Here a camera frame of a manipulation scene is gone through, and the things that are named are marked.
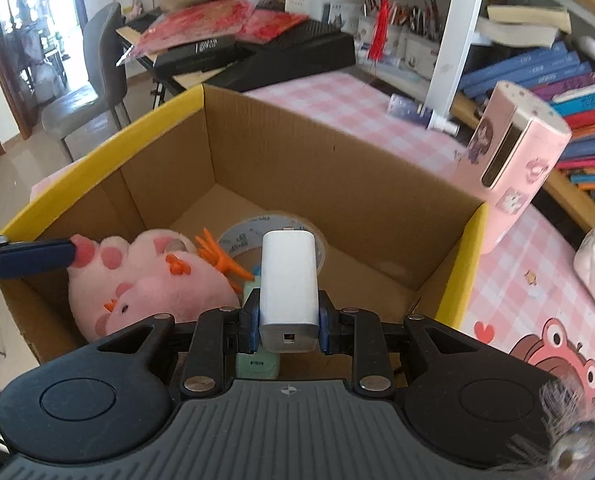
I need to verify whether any pink cylindrical sticker container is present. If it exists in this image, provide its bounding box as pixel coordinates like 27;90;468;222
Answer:
451;80;573;254

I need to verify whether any row of colourful books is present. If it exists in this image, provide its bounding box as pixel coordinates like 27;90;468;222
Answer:
459;40;595;233

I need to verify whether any pink chick plush toy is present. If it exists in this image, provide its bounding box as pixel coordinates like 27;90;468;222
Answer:
96;227;255;335

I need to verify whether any pink checked cartoon table mat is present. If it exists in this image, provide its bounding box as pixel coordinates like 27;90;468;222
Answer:
30;71;595;411

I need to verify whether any grey chair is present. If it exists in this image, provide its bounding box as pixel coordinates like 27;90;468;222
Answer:
41;2;132;162

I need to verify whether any red paper packet in plastic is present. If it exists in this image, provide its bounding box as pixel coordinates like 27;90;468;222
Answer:
116;0;254;67

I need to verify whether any yellow cardboard box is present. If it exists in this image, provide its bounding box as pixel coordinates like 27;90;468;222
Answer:
0;83;489;367

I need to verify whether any white shelf unit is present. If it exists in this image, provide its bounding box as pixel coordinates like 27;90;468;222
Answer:
424;0;494;117

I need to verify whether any clear tape roll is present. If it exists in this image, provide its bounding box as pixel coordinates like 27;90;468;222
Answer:
217;212;327;282

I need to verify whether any large black ribbed case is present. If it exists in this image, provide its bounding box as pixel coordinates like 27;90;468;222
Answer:
204;20;357;94

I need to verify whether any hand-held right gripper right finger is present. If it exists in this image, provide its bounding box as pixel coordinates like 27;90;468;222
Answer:
316;291;481;398

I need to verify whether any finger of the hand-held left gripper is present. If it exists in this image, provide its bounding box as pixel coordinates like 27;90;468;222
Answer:
0;233;79;289

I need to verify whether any flat black box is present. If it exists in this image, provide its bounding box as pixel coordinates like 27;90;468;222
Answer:
154;35;239;76

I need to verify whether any white power adapter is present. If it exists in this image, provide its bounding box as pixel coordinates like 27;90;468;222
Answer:
258;229;321;354

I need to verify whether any small spray bottle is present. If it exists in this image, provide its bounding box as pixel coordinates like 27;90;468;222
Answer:
388;93;459;136

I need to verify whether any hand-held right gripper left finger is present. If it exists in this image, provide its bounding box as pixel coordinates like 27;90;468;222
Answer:
96;289;262;398

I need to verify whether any red tassel ornament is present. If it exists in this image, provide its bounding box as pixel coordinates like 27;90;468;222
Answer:
367;0;396;64

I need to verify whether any white pen holder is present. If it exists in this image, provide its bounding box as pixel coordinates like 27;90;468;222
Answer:
354;15;404;61
404;32;441;81

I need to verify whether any pink pig plush toy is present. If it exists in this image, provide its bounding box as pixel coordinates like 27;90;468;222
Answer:
67;228;199;344

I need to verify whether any thick open book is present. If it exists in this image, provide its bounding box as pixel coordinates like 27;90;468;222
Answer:
476;3;573;49

